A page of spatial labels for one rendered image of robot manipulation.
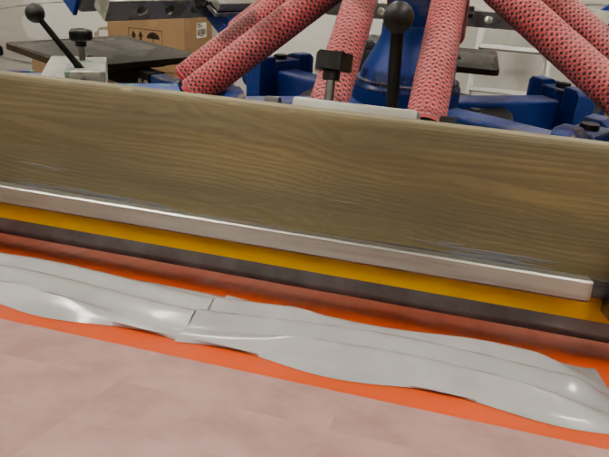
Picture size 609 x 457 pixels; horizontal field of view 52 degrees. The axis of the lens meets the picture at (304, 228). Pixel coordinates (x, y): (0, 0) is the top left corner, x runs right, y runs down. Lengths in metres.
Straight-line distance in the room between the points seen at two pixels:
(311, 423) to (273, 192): 0.16
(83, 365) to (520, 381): 0.17
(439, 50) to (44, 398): 0.70
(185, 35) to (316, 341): 4.16
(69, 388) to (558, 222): 0.23
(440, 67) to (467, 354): 0.58
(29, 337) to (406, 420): 0.15
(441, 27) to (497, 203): 0.57
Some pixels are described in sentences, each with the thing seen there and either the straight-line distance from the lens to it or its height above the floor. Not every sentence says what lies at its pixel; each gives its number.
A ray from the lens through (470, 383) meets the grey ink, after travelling 0.26.
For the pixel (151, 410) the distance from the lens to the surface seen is 0.21.
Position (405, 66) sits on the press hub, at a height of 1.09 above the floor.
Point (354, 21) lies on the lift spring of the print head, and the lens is 0.88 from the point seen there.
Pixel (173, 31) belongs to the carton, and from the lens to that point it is 4.42.
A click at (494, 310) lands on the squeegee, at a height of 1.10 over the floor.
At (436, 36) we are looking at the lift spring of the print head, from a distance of 0.86.
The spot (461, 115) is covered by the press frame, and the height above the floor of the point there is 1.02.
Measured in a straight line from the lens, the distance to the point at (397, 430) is 0.22.
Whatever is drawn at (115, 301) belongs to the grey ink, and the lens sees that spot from 0.30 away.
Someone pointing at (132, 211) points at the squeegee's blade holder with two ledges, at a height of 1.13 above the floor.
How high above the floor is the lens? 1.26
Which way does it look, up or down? 24 degrees down
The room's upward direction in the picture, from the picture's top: 4 degrees clockwise
